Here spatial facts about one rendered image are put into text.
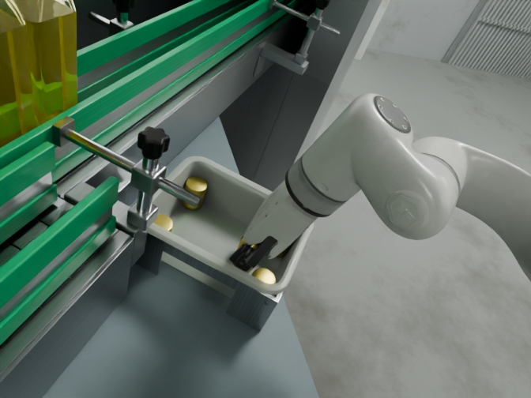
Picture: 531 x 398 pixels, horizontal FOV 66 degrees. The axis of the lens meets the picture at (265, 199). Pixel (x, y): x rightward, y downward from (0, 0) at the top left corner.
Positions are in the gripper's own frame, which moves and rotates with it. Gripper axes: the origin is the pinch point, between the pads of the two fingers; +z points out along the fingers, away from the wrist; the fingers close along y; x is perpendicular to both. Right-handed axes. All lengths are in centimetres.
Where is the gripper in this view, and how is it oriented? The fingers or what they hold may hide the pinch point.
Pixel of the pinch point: (250, 248)
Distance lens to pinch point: 60.1
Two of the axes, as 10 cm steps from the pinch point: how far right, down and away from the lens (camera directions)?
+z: -5.2, 5.4, 6.6
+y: -3.4, 5.8, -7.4
